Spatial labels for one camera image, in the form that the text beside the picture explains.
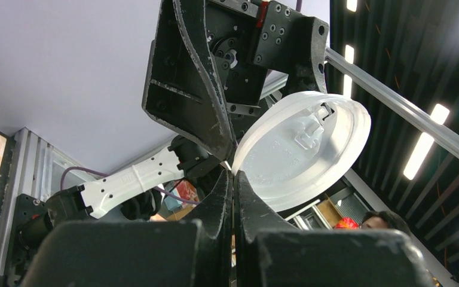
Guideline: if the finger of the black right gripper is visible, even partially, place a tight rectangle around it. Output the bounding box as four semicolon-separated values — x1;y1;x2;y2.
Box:
142;1;235;161

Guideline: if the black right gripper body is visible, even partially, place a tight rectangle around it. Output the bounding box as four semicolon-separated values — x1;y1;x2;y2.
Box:
202;1;329;130

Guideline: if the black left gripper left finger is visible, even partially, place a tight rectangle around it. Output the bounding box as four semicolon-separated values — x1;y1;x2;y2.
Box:
22;171;232;286

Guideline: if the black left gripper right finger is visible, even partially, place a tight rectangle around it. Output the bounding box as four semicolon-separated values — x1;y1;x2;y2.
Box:
234;171;434;286

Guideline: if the translucent plastic cup lid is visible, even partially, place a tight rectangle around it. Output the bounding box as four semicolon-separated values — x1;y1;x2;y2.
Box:
231;91;371;212

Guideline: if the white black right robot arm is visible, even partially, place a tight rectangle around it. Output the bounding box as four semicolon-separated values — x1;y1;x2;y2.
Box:
11;1;329;274

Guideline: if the person head in background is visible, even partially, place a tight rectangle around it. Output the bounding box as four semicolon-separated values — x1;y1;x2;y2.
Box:
360;210;412;236

